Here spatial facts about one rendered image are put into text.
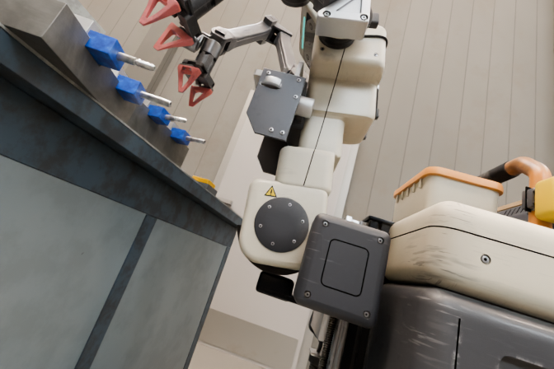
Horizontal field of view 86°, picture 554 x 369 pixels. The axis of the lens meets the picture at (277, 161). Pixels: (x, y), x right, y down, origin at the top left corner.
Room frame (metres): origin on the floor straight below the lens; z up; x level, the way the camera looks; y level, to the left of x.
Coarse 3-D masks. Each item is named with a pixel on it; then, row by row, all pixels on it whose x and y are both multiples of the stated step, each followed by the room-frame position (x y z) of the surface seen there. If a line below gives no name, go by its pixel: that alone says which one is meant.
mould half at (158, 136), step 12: (144, 108) 0.63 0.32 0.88; (132, 120) 0.62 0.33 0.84; (144, 120) 0.65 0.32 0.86; (144, 132) 0.66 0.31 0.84; (156, 132) 0.70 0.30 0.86; (168, 132) 0.74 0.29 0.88; (156, 144) 0.72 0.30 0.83; (168, 144) 0.76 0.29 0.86; (180, 144) 0.80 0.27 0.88; (168, 156) 0.78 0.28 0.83; (180, 156) 0.83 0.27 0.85
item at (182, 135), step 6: (168, 126) 0.75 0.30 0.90; (174, 126) 0.76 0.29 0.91; (174, 132) 0.75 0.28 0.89; (180, 132) 0.74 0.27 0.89; (186, 132) 0.75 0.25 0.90; (174, 138) 0.76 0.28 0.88; (180, 138) 0.74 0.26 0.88; (186, 138) 0.76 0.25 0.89; (192, 138) 0.75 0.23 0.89; (198, 138) 0.75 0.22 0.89; (186, 144) 0.78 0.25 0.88
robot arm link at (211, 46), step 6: (204, 36) 0.75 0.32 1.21; (204, 42) 0.76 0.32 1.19; (210, 42) 0.75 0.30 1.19; (216, 42) 0.75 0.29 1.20; (198, 48) 0.76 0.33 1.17; (204, 48) 0.75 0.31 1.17; (210, 48) 0.75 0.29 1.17; (216, 48) 0.75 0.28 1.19; (216, 54) 0.76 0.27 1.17; (216, 60) 0.78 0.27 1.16
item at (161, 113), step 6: (144, 102) 0.65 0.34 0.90; (150, 102) 0.65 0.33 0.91; (150, 108) 0.65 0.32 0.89; (156, 108) 0.64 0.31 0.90; (162, 108) 0.64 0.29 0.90; (150, 114) 0.65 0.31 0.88; (156, 114) 0.64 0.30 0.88; (162, 114) 0.65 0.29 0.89; (168, 114) 0.65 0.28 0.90; (156, 120) 0.67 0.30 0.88; (162, 120) 0.65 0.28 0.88; (168, 120) 0.67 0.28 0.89; (174, 120) 0.65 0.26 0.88; (180, 120) 0.64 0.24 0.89; (186, 120) 0.64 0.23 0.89
